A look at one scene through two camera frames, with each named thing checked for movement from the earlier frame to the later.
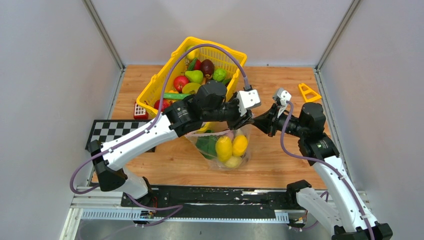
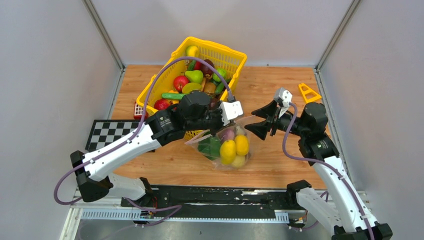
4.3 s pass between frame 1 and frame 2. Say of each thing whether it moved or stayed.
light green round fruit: stayed
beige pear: moved
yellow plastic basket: stayed
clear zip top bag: stayed
